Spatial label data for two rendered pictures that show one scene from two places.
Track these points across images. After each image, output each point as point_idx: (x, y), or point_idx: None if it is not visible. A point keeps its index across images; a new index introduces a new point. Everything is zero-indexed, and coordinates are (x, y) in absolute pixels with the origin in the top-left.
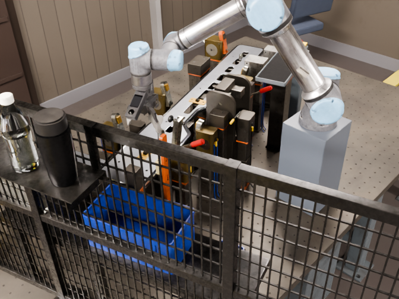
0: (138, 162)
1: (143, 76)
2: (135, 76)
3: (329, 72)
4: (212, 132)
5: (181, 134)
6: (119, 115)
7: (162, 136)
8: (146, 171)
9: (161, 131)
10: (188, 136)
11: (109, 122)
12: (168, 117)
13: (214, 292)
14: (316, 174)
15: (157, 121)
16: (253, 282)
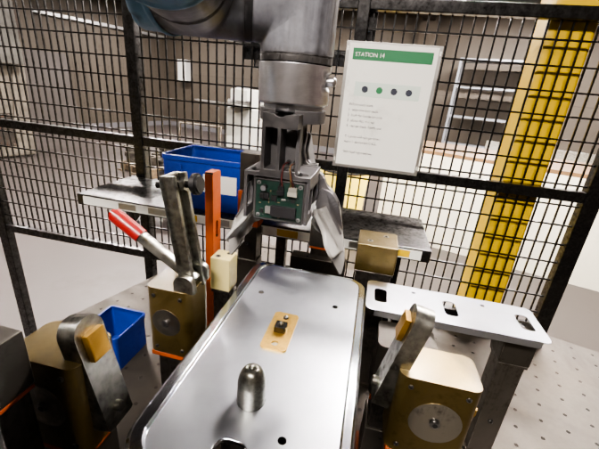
0: (288, 308)
1: (297, 102)
2: (324, 98)
3: None
4: (44, 329)
5: (171, 433)
6: (406, 317)
7: (213, 169)
8: (260, 289)
9: (229, 246)
10: (140, 419)
11: (463, 385)
12: (201, 175)
13: (152, 182)
14: None
15: (239, 209)
16: (108, 184)
